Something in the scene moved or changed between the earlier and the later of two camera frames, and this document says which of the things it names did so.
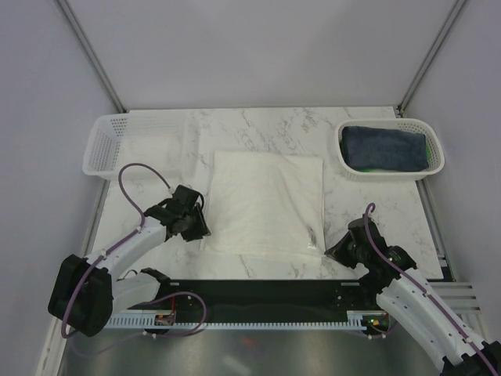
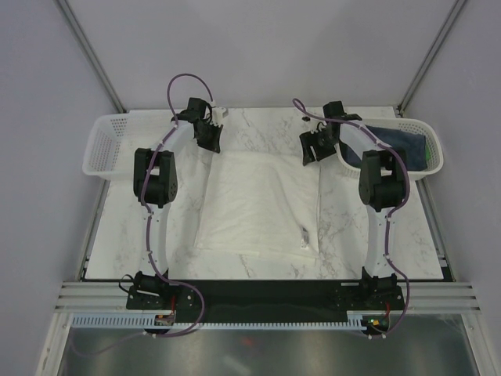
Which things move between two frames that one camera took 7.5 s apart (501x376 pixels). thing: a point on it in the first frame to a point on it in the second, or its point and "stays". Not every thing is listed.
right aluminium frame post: (430, 57) stays
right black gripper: (337, 252) to (307, 140)
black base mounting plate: (265, 298) stays
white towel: (266, 204) stays
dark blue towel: (384, 149) stays
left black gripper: (201, 229) to (214, 145)
